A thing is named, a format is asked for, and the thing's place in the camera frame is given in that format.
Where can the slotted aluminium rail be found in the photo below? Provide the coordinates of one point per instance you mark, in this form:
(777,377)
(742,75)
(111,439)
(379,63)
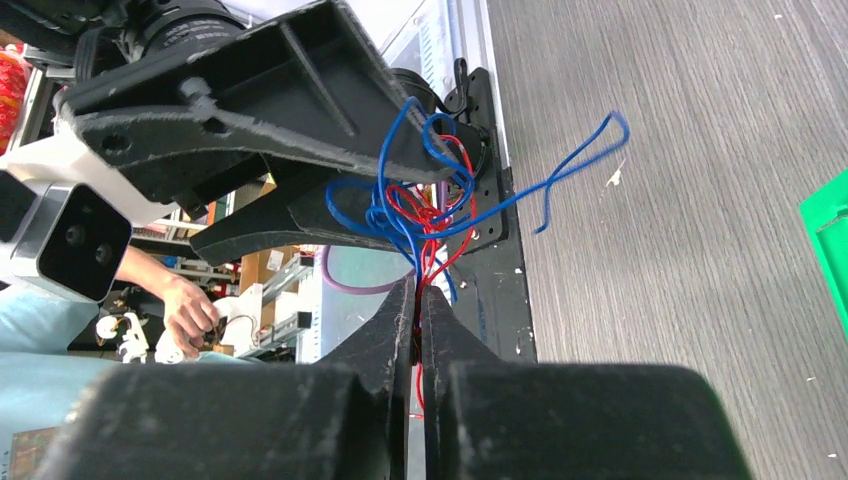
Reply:
(422,42)

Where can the person hand in background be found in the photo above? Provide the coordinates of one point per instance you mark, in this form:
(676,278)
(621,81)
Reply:
(188,315)

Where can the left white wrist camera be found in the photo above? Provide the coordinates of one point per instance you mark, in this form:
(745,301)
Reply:
(67,218)

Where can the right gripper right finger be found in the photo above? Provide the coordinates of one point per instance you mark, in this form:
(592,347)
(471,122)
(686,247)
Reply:
(445,340)

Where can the white robot part background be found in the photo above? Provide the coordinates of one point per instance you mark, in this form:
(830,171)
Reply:
(133,346)

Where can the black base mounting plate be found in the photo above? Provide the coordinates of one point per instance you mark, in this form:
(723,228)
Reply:
(490,276)

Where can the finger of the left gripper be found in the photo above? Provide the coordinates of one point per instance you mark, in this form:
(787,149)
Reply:
(294,212)

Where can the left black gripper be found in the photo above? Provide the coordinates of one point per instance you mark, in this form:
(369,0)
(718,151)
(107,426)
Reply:
(177,95)

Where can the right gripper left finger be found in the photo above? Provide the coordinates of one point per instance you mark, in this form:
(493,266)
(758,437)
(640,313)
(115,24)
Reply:
(380,350)

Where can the person forearm in background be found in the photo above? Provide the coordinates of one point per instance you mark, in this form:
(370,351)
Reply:
(139,268)

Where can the green plastic bin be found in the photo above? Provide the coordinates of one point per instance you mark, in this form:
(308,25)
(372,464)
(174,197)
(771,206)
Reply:
(824,214)

